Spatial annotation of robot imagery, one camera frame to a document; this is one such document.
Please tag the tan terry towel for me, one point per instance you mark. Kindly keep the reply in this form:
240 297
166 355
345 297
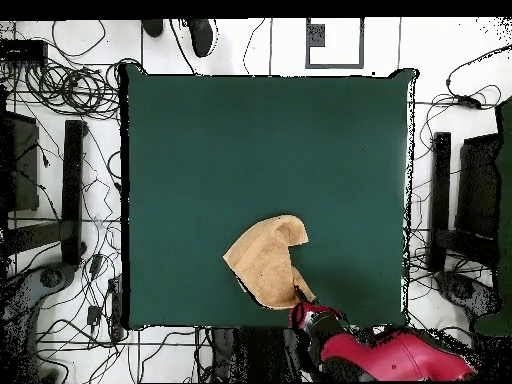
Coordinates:
264 264

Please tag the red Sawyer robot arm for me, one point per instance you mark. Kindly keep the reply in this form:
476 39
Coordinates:
380 356

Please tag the dark green table cloth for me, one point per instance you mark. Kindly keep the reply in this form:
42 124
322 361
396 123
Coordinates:
320 160

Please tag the grey caster base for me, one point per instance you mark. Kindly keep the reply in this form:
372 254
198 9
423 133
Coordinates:
24 296
464 290

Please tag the black T-shaped stand base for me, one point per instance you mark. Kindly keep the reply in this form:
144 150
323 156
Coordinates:
72 180
440 180

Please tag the black power strip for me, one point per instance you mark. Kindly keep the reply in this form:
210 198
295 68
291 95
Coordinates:
116 308

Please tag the black square case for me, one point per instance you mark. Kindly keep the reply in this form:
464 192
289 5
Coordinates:
476 188
24 168

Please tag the black power adapter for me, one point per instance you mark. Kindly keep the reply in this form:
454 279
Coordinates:
96 264
468 102
94 315

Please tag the person's black shoe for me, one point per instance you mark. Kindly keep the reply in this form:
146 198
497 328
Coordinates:
201 38
152 27

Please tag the black electronics box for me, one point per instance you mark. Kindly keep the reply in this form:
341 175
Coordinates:
24 51

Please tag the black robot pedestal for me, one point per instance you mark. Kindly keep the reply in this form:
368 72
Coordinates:
248 352

